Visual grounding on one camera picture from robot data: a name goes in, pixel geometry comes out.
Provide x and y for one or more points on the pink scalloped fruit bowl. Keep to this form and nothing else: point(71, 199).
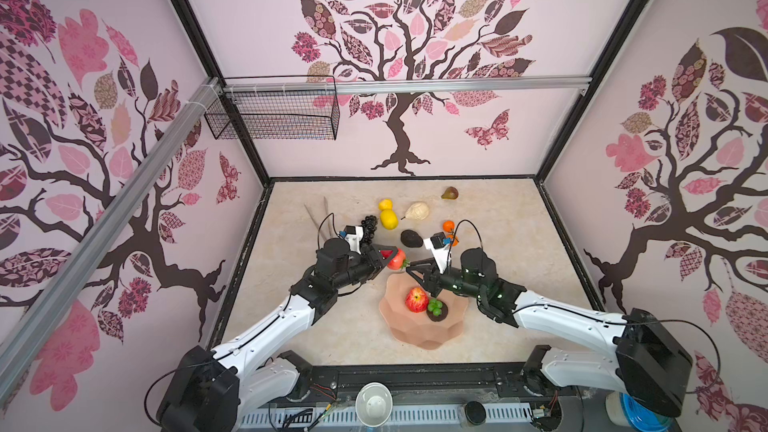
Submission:
point(416, 328)

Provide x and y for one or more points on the silver metal tongs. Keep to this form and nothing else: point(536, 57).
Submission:
point(322, 218)

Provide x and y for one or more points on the large yellow lemon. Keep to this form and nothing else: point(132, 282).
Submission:
point(389, 219)

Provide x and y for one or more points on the dark purple grape bunch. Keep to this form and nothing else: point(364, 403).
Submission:
point(369, 225)

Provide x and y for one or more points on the black wire basket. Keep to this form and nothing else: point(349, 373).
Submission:
point(276, 107)

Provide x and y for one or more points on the small yellow lemon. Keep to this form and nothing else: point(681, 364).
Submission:
point(385, 204)

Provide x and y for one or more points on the aluminium rail back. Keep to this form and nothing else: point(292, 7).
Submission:
point(408, 85)

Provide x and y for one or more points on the red apple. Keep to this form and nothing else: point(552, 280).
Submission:
point(417, 300)

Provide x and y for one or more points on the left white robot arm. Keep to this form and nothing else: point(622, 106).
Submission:
point(212, 390)

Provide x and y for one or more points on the dark purple mangosteen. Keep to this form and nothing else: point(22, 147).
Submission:
point(437, 310)

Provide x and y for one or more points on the black round cap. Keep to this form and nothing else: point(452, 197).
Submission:
point(475, 413)

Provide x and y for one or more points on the red strawberry fruit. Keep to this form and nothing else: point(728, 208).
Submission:
point(397, 262)

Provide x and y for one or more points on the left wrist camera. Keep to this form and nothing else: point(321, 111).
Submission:
point(353, 236)

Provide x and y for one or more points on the cream white pear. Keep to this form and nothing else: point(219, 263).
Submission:
point(417, 211)

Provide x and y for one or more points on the blue lidded container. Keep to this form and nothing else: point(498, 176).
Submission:
point(624, 411)

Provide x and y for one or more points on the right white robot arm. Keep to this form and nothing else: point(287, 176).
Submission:
point(632, 353)

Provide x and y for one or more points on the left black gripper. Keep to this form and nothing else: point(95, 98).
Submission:
point(374, 260)

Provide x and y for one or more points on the aluminium rail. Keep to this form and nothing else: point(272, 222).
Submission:
point(36, 326)
point(408, 85)

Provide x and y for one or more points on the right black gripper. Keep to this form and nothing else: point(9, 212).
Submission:
point(432, 277)

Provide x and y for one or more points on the dark avocado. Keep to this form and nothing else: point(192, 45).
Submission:
point(411, 239)

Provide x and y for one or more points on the aluminium rail left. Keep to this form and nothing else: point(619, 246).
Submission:
point(36, 326)

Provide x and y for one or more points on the orange tangerine pair on stem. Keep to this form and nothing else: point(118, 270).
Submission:
point(449, 229)

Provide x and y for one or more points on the white cup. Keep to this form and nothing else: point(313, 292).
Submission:
point(374, 405)

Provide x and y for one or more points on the brown green pear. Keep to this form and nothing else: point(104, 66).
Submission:
point(450, 193)

